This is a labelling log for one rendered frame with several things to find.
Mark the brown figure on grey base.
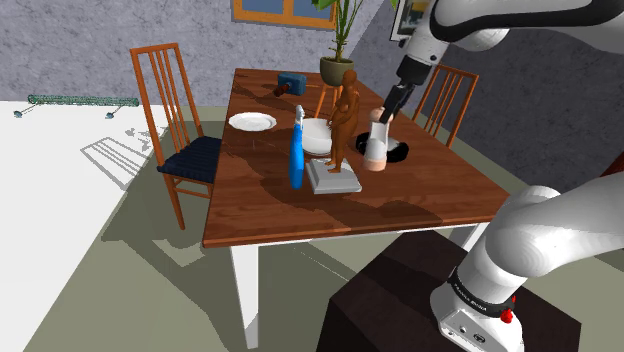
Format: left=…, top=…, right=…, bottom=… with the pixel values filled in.
left=304, top=69, right=364, bottom=196

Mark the black plate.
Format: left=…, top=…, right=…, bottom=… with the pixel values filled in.
left=354, top=129, right=410, bottom=164

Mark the white and pink pepper mill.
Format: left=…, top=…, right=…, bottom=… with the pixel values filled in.
left=361, top=107, right=392, bottom=173

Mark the dark robot stand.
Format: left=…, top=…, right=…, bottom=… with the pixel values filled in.
left=315, top=230, right=582, bottom=352

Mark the wooden table with white legs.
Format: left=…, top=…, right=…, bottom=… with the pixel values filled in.
left=201, top=67, right=512, bottom=350

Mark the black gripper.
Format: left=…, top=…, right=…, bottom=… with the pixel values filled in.
left=380, top=55, right=435, bottom=125

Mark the green plant in olive pot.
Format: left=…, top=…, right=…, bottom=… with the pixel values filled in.
left=310, top=0, right=366, bottom=87

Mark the white plate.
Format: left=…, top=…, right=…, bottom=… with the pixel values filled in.
left=227, top=111, right=279, bottom=133

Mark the blue and white bottle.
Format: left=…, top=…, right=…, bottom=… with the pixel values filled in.
left=287, top=104, right=307, bottom=191

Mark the white bowl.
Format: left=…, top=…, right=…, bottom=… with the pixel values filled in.
left=301, top=117, right=336, bottom=158

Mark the green mesh roll on legs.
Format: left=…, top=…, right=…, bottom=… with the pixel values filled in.
left=12, top=93, right=141, bottom=120

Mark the orange framed window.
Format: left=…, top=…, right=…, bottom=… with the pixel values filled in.
left=230, top=0, right=339, bottom=31

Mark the white framed wall picture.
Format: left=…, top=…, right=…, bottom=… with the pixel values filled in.
left=388, top=0, right=431, bottom=43

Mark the blue mallet with brown handle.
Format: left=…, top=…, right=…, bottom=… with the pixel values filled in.
left=272, top=71, right=309, bottom=98

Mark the wooden plant stand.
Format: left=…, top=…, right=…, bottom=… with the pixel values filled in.
left=313, top=82, right=343, bottom=120

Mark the wooden chair with blue cushion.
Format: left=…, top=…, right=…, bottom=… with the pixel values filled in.
left=128, top=42, right=223, bottom=231

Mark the wooden slat-back chair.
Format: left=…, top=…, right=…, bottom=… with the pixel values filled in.
left=411, top=63, right=480, bottom=149

